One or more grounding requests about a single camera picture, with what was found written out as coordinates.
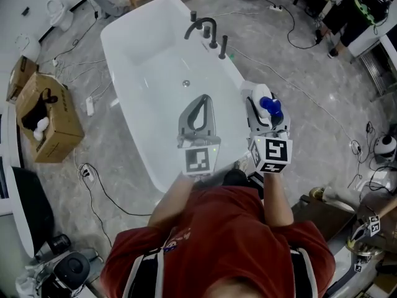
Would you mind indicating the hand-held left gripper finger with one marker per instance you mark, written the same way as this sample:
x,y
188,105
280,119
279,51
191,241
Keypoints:
x,y
185,116
211,116

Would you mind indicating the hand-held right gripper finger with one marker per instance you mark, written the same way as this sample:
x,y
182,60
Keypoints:
x,y
253,118
283,121

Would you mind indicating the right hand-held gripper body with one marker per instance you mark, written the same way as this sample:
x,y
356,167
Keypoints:
x,y
273,149

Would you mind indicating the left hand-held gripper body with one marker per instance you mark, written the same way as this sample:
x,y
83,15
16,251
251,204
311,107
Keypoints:
x,y
198,160

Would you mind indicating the white bottle with blue cap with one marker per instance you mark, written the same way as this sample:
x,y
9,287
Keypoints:
x,y
260,92

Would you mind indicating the white bathtub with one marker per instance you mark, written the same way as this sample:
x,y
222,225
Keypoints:
x,y
155,73

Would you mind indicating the person's right forearm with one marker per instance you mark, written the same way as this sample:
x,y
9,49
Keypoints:
x,y
276,197

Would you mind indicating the person's left forearm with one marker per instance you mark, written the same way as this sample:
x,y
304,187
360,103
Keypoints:
x,y
173,197

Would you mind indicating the round metal tub drain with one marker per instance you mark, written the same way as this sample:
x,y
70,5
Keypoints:
x,y
186,83

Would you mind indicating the person's shoe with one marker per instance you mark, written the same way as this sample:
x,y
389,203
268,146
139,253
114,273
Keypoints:
x,y
242,165

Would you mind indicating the person's black trouser leg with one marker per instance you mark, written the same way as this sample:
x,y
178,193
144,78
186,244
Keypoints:
x,y
235,178

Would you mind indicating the black hand shower wand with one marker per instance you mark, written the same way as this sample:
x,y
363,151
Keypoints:
x,y
223,46

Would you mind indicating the person's red shirt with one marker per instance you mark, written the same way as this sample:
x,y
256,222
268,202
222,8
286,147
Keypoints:
x,y
223,237

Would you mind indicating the black faucet knob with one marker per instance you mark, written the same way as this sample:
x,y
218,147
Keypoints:
x,y
193,15
206,31

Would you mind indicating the black curved faucet spout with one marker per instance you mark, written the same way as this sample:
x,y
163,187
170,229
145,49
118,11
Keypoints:
x,y
201,22

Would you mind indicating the white power strip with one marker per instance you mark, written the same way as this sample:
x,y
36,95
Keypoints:
x,y
87,172
90,105
275,8

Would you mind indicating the metal grille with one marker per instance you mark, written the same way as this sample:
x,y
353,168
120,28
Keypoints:
x,y
375,70

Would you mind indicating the white and black helmet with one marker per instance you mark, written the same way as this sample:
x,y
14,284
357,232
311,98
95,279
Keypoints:
x,y
386,146

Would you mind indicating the idle hand-held gripper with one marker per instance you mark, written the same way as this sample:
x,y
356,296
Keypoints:
x,y
367,228

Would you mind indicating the large open cardboard box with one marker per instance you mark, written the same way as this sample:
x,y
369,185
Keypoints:
x,y
62,120

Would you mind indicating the black bag with green trim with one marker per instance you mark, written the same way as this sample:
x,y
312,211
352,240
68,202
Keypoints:
x,y
370,5

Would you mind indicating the black and white plush toy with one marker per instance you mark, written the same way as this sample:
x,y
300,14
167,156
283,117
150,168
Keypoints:
x,y
37,116

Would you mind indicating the black cylinder lens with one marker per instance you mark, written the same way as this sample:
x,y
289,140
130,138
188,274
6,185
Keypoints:
x,y
60,243

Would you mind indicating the white toilet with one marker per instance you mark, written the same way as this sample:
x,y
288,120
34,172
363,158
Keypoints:
x,y
60,14

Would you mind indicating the small cardboard box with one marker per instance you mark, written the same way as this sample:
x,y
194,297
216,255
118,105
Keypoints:
x,y
21,76

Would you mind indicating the white round bin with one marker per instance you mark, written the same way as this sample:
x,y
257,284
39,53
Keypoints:
x,y
29,48

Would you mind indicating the black tub with white rim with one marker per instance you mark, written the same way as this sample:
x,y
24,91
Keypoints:
x,y
31,203

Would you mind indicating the small black floor object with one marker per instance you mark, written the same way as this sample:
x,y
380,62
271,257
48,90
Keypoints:
x,y
25,10

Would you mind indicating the black round camera device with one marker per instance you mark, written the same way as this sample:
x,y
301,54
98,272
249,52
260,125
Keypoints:
x,y
72,269

